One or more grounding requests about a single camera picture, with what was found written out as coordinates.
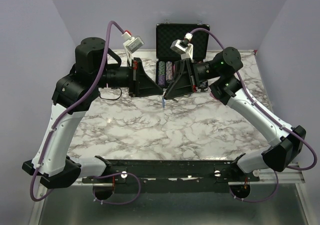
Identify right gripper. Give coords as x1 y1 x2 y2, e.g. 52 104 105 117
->
163 58 222 100

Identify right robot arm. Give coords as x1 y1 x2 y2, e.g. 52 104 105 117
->
164 47 306 181

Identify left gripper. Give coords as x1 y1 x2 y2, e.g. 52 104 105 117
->
93 57 164 98

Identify purple cable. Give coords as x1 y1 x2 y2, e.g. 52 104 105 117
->
191 27 317 203
29 20 142 206

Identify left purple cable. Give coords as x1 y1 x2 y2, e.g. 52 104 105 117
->
29 20 142 206

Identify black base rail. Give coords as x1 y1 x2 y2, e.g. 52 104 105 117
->
59 157 301 195

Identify blue key tag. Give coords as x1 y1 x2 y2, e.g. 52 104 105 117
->
161 97 166 109

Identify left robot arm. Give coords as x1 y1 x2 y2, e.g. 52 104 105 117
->
22 36 163 189

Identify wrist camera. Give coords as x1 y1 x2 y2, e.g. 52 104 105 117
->
170 32 194 60
121 30 145 67

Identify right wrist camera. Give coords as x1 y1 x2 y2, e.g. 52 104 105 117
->
170 32 194 60

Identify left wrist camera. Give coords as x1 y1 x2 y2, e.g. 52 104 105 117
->
121 30 145 67

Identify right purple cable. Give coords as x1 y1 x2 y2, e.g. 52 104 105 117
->
191 27 317 203

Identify black poker chip case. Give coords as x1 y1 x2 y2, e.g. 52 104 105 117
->
155 23 210 89

